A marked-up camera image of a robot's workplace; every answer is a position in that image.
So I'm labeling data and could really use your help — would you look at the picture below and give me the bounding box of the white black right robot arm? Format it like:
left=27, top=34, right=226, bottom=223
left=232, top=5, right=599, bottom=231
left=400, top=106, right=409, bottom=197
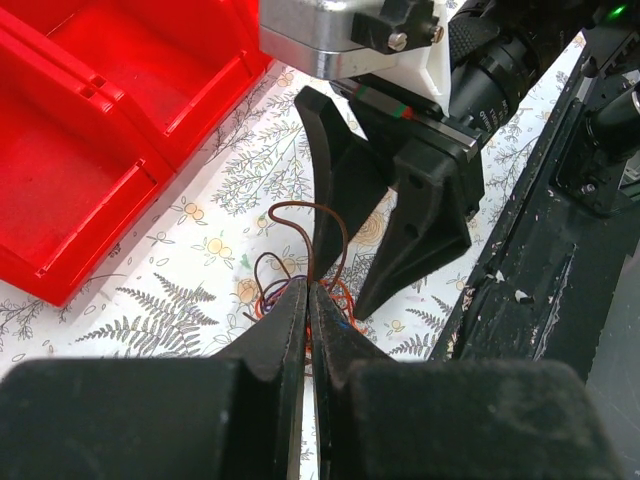
left=294, top=1, right=639, bottom=320

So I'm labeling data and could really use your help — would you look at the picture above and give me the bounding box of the thin wire bundle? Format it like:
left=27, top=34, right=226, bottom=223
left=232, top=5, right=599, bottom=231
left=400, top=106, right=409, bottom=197
left=242, top=202, right=376, bottom=361

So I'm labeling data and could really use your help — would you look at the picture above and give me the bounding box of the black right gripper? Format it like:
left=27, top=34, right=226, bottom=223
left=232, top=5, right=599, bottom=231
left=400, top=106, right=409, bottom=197
left=294, top=79, right=484, bottom=318

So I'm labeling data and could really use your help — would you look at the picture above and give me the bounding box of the red three-compartment plastic tray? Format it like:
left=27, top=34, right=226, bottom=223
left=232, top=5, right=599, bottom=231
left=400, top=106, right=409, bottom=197
left=1, top=1, right=270, bottom=306

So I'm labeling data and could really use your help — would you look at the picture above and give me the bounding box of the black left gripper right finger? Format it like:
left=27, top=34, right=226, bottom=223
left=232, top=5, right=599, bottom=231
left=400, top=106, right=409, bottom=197
left=309, top=284, right=624, bottom=479

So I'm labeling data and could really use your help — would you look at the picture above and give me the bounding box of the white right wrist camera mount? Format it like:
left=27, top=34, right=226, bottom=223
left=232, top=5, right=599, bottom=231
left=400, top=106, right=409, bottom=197
left=259, top=1, right=451, bottom=112

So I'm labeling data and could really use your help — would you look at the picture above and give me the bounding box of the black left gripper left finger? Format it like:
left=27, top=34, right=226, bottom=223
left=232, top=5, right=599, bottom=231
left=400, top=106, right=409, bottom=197
left=1, top=280, right=306, bottom=479

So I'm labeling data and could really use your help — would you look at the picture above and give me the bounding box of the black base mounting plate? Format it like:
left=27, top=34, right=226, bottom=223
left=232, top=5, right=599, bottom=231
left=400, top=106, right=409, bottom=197
left=429, top=49, right=640, bottom=401

